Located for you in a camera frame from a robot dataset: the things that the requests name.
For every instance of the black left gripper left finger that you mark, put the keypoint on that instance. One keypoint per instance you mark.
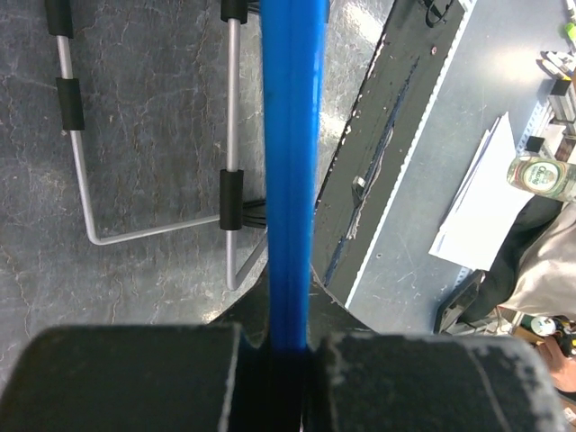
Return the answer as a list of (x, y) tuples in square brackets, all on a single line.
[(179, 377)]

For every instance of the green labelled glass bottle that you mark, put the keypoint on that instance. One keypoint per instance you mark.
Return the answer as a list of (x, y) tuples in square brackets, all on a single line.
[(545, 177)]

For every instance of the green marker pen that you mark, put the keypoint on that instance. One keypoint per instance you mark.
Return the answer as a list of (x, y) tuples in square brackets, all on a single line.
[(570, 29)]

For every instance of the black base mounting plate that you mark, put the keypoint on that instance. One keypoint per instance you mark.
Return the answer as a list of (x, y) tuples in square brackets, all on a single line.
[(335, 198)]

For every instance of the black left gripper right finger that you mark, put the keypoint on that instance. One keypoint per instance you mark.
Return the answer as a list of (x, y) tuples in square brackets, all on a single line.
[(363, 381)]

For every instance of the blue framed whiteboard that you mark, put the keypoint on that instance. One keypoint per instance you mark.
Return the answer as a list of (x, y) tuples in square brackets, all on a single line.
[(293, 40)]

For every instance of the seated person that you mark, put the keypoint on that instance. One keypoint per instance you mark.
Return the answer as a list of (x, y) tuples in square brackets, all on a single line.
[(534, 270)]

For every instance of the light blue cable duct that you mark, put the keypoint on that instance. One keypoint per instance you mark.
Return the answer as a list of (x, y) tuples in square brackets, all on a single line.
[(406, 72)]

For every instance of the white paper sheets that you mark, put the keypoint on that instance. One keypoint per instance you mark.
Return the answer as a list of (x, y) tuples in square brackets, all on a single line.
[(485, 205)]

